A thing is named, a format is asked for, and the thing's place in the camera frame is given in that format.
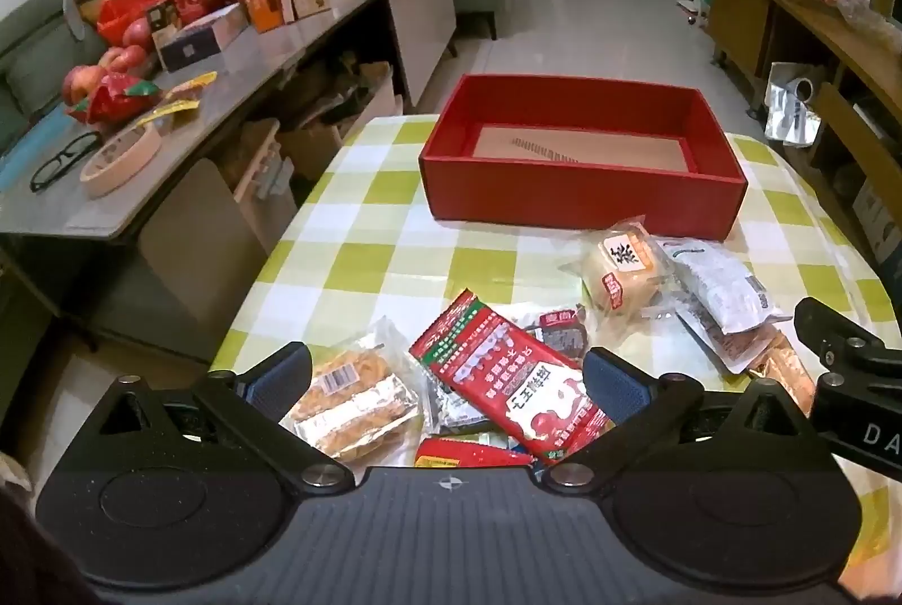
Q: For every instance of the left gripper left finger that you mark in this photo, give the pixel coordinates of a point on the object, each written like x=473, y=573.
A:
x=251, y=406

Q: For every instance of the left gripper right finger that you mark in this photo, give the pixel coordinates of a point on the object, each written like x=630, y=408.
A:
x=646, y=412

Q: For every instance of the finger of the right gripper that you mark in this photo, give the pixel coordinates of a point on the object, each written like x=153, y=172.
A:
x=844, y=346

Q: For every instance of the copper foil snack packet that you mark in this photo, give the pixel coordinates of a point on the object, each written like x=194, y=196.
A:
x=780, y=362

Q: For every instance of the long red snack packet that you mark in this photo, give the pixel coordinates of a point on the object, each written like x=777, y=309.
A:
x=526, y=388

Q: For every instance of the dark jerky packet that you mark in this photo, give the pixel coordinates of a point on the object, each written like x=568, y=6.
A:
x=562, y=330

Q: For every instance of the waffle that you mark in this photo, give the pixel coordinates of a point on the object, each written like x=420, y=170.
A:
x=369, y=402

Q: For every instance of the white snack pouch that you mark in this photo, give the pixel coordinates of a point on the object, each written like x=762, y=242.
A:
x=730, y=293

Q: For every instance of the steamed cake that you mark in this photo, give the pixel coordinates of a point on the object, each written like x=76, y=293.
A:
x=621, y=269

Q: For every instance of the silver black snack packet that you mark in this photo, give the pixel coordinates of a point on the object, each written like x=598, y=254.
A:
x=453, y=414

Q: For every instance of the small clear meat packet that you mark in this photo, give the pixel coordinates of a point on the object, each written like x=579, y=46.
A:
x=735, y=351

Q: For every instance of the red yellow snack packet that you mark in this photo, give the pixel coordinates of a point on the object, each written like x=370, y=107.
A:
x=438, y=453

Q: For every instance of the green checkered tablecloth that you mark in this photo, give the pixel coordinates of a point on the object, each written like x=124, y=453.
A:
x=364, y=246

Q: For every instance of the grey long coffee table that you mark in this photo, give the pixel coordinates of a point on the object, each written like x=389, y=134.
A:
x=167, y=259

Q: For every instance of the silver foil bag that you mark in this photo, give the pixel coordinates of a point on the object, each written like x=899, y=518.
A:
x=790, y=91

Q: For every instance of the red cardboard box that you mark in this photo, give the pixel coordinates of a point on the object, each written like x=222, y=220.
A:
x=581, y=153

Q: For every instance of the beige tape roll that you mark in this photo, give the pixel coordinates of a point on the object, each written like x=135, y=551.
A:
x=120, y=160

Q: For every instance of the wooden tv cabinet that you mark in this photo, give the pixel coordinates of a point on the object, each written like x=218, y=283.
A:
x=858, y=142

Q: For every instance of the black eyeglasses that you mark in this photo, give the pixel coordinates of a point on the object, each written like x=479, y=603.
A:
x=63, y=162

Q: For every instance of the black flat gift box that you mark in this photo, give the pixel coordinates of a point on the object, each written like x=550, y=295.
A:
x=205, y=37

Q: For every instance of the red apple pile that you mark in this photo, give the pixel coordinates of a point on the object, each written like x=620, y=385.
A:
x=133, y=58

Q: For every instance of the green sofa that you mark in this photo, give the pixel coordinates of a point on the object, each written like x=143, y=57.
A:
x=38, y=49

